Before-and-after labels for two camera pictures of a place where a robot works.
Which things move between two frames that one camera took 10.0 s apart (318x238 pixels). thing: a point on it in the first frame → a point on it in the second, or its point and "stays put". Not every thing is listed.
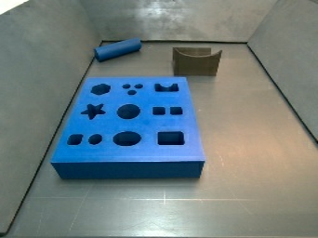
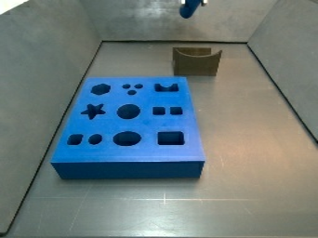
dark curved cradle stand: [195, 61] stays put
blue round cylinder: [118, 48] → [187, 8]
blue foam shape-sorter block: [128, 127] stays put
